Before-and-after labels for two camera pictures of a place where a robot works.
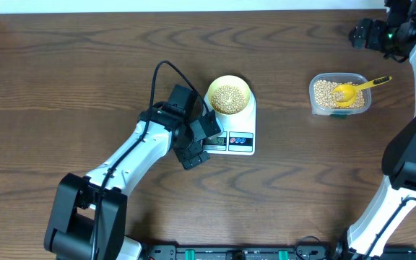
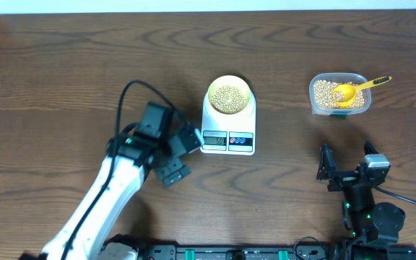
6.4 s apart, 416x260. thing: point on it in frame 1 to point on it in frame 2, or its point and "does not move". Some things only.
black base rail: (265, 252) does not move
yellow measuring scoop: (345, 94) does not move
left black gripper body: (187, 149) to (170, 171)
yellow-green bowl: (229, 94) does not move
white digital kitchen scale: (239, 131) does not move
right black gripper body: (379, 35) to (342, 179)
